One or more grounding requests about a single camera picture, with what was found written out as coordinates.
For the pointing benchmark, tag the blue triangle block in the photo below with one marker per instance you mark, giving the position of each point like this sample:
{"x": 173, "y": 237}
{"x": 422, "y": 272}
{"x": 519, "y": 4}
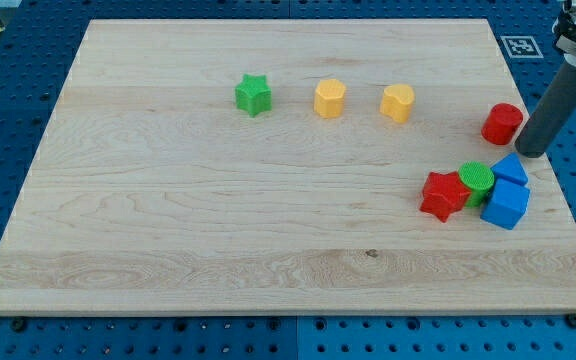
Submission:
{"x": 511, "y": 169}

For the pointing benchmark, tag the green cylinder block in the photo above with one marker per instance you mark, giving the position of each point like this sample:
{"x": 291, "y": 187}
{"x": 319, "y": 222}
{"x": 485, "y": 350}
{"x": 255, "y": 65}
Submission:
{"x": 479, "y": 178}

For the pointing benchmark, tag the green star block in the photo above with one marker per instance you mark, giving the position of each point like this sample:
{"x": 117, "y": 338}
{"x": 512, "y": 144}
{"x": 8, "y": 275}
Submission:
{"x": 253, "y": 95}

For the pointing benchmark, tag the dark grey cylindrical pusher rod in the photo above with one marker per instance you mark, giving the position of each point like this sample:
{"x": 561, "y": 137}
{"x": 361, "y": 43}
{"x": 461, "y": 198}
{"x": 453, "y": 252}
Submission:
{"x": 550, "y": 115}

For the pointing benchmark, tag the red star block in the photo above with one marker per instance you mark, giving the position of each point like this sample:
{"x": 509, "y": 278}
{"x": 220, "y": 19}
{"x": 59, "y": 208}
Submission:
{"x": 444, "y": 194}

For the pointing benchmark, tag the yellow heart block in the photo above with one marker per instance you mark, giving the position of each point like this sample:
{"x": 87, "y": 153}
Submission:
{"x": 397, "y": 102}

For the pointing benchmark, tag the red cylinder block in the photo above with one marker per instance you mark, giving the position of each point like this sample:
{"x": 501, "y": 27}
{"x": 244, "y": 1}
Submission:
{"x": 501, "y": 123}

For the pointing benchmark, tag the blue cube block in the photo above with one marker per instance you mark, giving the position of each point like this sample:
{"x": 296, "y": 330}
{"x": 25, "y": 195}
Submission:
{"x": 506, "y": 205}

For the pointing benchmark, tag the black board stop bolt left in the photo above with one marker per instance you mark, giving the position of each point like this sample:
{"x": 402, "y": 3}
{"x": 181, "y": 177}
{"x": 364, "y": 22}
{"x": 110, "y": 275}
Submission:
{"x": 18, "y": 324}

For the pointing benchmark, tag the black board stop bolt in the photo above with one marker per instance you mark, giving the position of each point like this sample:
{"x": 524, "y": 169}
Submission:
{"x": 18, "y": 324}
{"x": 570, "y": 320}

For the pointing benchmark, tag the black board stop bolt right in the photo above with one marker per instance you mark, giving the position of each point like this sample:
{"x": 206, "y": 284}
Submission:
{"x": 570, "y": 320}

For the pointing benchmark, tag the white fiducial marker tag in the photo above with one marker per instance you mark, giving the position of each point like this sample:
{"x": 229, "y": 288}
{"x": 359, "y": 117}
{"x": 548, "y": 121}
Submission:
{"x": 521, "y": 47}

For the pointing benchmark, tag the light wooden board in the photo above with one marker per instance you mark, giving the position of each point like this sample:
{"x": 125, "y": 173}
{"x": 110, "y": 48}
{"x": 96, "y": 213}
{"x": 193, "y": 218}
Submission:
{"x": 152, "y": 194}

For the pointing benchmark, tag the yellow hexagon block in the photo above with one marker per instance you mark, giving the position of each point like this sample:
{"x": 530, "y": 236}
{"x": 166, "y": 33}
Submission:
{"x": 329, "y": 98}

